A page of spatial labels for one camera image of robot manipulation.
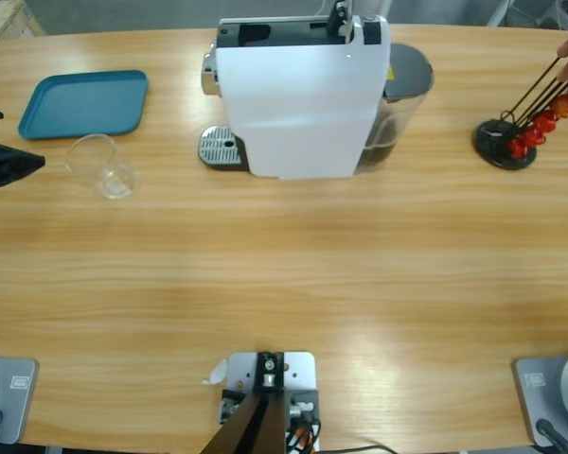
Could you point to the clear glass cup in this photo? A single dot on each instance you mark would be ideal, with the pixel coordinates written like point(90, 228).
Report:
point(101, 165)

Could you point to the white capsule coffee machine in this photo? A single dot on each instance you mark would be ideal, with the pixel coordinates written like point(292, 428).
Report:
point(289, 118)

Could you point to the orange red foil coffee capsule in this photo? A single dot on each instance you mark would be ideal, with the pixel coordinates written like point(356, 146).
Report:
point(565, 105)

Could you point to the teal plastic tray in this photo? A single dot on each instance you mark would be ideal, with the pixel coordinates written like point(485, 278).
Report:
point(85, 104)

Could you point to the wooden crate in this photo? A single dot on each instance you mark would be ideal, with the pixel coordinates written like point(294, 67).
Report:
point(5, 19)

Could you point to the white paper tag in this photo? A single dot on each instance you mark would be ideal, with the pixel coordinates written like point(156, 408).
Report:
point(216, 373)

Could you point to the dark clear water tank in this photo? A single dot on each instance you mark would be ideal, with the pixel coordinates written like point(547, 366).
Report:
point(407, 66)

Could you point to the black capsule holder with rods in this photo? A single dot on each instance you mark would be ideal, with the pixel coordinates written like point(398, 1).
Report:
point(494, 142)

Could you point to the white chair leg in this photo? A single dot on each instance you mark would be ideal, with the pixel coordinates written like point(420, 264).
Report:
point(497, 12)

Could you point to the arm grey base plate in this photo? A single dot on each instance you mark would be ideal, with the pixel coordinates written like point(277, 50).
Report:
point(535, 402)
point(19, 402)

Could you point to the white mount block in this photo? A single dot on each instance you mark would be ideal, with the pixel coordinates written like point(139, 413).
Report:
point(298, 373)

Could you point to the dark camera post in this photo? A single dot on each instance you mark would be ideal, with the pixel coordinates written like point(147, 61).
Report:
point(260, 425)

